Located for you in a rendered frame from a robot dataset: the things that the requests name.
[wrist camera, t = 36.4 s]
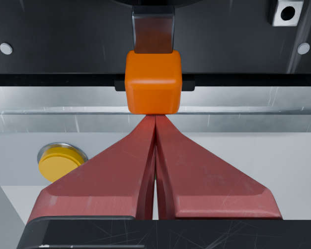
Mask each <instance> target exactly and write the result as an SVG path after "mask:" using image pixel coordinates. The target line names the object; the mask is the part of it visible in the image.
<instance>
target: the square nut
mask: <svg viewBox="0 0 311 249"><path fill-rule="evenodd" d="M303 3H304V0H272V3H271V7H270V12H269V16H268V22H269V23H270V25H271V26H297V24H298V21H299V17H300V14H301V10H302V7H303ZM287 6H289V10H288V12H287V13H286V14H285V15H282V16H281V15H280V14H281V12H282V10H283V9H284V8H285V7H287Z"/></svg>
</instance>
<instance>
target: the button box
mask: <svg viewBox="0 0 311 249"><path fill-rule="evenodd" d="M129 133H130V132H0V186H48V185H50V184H52V182H50V181H48V180H47V179H46V178H45V177H43V176H42V174H41V173H40V171H39V162H40V159H41V157H42V155H43V153H44V152H45V151H47V150H48V149H51V148H55V147H63V148H68V149H71V150H73V151H75V152H77V153H78V154H79V155H80V156H81V157H82V158H83V160H84V162H86V161H88V160H90V159H91V158H93V157H94V156H96V155H97V154H99V153H101V152H102V151H104V150H105V149H107V148H108V147H110V146H112V145H113V144H115V143H116V142H118V141H119V140H121V139H122V138H124V137H126V136H127V135H128V134H129Z"/></svg>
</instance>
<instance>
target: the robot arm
mask: <svg viewBox="0 0 311 249"><path fill-rule="evenodd" d="M155 177H156V192H157V209H158V220H153V209H154V193H155ZM16 249H311V220H283V217H282V215H281V213H280V210H279V208H278V205H277V203H276V200H275V198H274V196H273V194H272V192H271V190H270V189H268V188H267V187H265V186H264V185H262V184H261V183H259V182H258V181H256V180H254V179H253V178H251V177H250V176H248V175H247V174H245V173H243V172H242V171H240V170H239V169H237V168H235V167H234V166H232V165H231V164H229V163H227V162H226V161H224V160H223V159H221V158H219V157H218V156H216V155H215V154H213V153H211V152H210V151H208V150H207V149H205V148H204V147H202V146H200V145H199V144H197V143H196V142H194V141H192V140H191V139H189V138H188V137H186V136H185V135H183V134H182V133H181V132H180V131H179V130H178V129H177V128H176V126H175V125H174V124H173V123H172V122H171V121H170V120H169V118H168V117H167V116H166V115H145V117H144V118H143V119H142V120H141V121H140V122H139V123H138V125H137V126H136V127H135V128H134V129H133V130H132V131H131V132H130V133H129V134H128V135H127V136H126V137H124V138H122V139H121V140H119V141H118V142H116V143H115V144H113V145H112V146H110V147H108V148H107V149H105V150H104V151H102V152H101V153H99V154H97V155H96V156H94V157H93V158H91V159H90V160H88V161H86V162H85V163H83V164H81V165H80V166H78V167H77V168H75V169H74V170H72V171H70V172H69V173H67V174H66V175H64V176H63V177H61V178H59V179H58V180H56V181H55V182H53V183H52V184H50V185H48V186H47V187H45V188H44V189H42V190H41V192H40V194H39V195H38V197H37V199H36V202H35V204H34V206H33V209H32V211H31V214H30V216H29V219H28V221H27V224H26V226H25V228H24V231H23V233H22V236H21V238H20V241H19V243H18V246H17V248H16Z"/></svg>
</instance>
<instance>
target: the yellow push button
mask: <svg viewBox="0 0 311 249"><path fill-rule="evenodd" d="M83 163H84V160H83V158H82V157H81V156H80V155H79V154H78V153H77V152H75V151H73V150H71V149H68V148H63V147H55V148H51V149H48V150H47V151H45V152H44V153H43V155H42V157H41V159H40V162H39V171H40V173H41V174H42V176H43V177H45V178H46V179H47V180H48V181H50V182H52V183H53V182H55V181H56V180H58V179H59V178H61V177H63V176H64V175H66V174H67V173H69V172H70V171H72V170H74V169H75V168H77V167H78V166H80V165H81V164H83Z"/></svg>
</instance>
